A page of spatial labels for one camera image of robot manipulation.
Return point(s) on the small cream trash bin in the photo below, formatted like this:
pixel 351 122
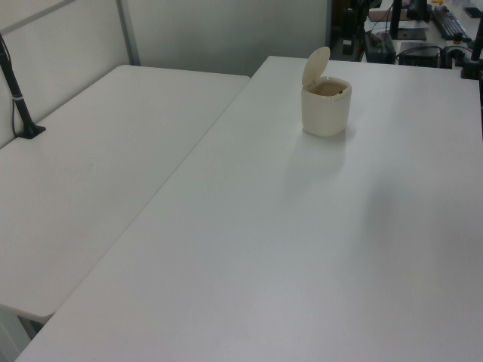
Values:
pixel 324 113

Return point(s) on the dark green tool case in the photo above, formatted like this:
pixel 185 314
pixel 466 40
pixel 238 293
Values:
pixel 379 47

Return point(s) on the black electronics box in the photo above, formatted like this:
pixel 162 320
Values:
pixel 419 53

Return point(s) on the black monitor stand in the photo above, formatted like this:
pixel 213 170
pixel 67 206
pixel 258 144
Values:
pixel 397 19

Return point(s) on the black keyboard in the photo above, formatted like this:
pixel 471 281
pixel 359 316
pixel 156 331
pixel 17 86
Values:
pixel 451 23

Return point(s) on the black camera stand pole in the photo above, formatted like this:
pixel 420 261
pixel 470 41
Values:
pixel 16 94

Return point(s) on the black clamp mount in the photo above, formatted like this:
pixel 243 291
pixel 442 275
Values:
pixel 472 56

